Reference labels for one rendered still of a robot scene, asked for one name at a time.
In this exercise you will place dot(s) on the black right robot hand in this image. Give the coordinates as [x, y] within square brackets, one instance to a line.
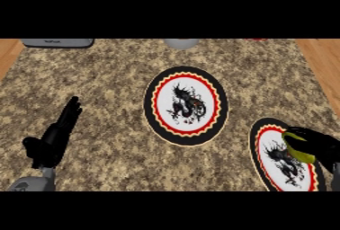
[321, 146]

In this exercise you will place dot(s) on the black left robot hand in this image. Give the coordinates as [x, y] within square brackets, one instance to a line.
[50, 143]

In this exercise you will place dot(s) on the green pear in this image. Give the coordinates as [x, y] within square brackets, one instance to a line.
[297, 149]

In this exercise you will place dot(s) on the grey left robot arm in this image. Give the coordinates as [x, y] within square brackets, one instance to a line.
[35, 181]

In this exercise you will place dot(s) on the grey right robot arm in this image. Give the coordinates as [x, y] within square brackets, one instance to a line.
[336, 179]

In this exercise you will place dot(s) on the black-rimmed dragon print plate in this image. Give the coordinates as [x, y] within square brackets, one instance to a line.
[282, 161]
[185, 105]

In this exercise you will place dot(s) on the grey flat appliance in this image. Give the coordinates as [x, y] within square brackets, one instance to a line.
[58, 42]

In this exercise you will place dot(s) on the red object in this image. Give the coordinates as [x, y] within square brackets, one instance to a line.
[256, 39]

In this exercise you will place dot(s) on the grey round container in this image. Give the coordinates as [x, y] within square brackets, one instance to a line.
[180, 43]

